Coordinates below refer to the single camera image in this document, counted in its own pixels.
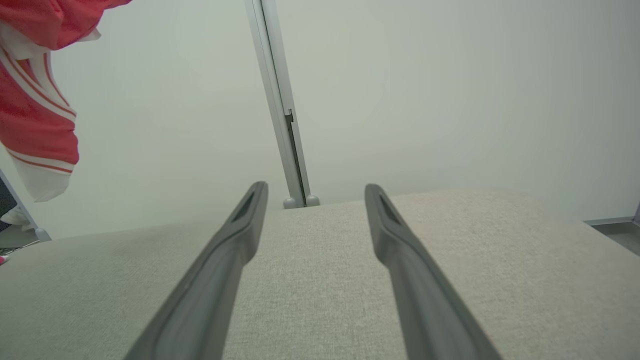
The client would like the red Bulls basketball jersey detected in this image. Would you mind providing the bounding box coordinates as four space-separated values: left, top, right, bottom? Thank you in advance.
0 0 133 203

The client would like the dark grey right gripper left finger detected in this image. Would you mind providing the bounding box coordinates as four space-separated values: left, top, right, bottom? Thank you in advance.
122 181 269 360

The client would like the grey metal baseboard strip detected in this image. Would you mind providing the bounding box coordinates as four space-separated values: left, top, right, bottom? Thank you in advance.
582 202 640 227

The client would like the grey metal partition post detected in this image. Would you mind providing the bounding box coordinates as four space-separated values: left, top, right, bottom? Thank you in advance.
0 170 40 233
244 0 311 208

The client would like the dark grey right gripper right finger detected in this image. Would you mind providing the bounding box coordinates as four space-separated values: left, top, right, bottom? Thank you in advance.
364 183 503 360

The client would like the small white object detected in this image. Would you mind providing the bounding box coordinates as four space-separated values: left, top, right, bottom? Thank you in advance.
0 206 32 232

